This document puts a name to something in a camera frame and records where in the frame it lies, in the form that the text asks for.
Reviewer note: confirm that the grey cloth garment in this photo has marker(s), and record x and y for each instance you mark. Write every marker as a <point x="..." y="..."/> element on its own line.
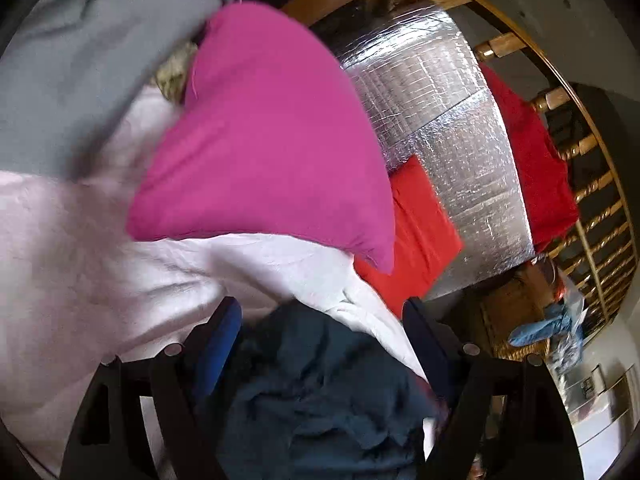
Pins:
<point x="72" y="68"/>

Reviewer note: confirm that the small red cushion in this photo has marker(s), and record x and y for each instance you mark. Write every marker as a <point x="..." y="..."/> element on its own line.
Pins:
<point x="426" y="240"/>

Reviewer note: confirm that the wicker basket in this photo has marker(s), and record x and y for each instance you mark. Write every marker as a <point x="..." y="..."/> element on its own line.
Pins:
<point x="520" y="301"/>

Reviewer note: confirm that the pale pink bed blanket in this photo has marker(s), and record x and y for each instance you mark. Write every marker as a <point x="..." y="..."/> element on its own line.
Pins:
<point x="76" y="290"/>

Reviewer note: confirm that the silver foil insulation mat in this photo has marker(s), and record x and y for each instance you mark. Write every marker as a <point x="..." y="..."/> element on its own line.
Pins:
<point x="426" y="96"/>

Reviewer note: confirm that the navy blue quilted jacket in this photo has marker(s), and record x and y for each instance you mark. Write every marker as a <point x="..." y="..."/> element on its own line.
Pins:
<point x="304" y="397"/>

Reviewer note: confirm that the large red pillow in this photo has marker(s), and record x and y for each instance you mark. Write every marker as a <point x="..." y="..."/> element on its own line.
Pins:
<point x="549" y="201"/>

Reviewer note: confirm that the blue cloth in basket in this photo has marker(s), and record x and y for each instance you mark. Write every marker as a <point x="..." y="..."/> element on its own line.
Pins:
<point x="557" y="321"/>

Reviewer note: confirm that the magenta pillow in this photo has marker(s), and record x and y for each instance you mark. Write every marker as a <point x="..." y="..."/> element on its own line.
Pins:
<point x="272" y="139"/>

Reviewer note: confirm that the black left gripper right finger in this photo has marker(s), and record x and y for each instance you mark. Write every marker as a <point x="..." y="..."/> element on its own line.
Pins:
<point x="506" y="416"/>

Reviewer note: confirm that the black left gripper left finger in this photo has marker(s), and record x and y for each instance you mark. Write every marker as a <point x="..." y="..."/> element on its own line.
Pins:
<point x="108" y="438"/>

